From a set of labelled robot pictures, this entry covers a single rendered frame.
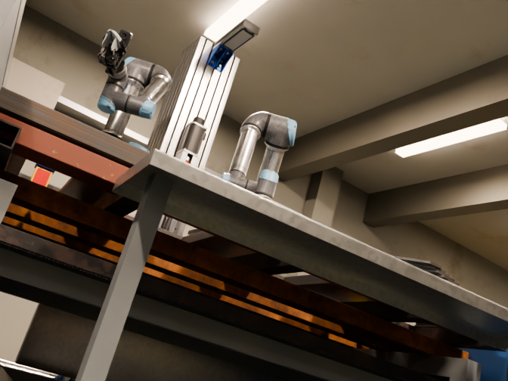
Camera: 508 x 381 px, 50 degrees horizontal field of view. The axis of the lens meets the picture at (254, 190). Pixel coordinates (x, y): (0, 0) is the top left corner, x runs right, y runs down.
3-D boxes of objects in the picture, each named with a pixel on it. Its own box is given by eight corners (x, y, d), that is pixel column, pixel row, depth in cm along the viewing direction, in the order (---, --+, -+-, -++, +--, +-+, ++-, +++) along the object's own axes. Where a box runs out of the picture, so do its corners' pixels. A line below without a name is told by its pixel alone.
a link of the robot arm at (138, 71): (116, 165, 234) (156, 59, 252) (82, 154, 233) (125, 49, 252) (119, 174, 245) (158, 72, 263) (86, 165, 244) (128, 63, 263)
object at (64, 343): (333, 447, 226) (351, 361, 238) (15, 363, 177) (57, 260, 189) (327, 445, 230) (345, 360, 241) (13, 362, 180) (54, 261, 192)
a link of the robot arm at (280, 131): (238, 215, 271) (269, 109, 253) (267, 223, 271) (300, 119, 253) (236, 224, 260) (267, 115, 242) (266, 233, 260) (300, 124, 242)
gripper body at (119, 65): (115, 62, 202) (119, 78, 213) (125, 44, 205) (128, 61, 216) (96, 54, 202) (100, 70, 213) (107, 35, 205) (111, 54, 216)
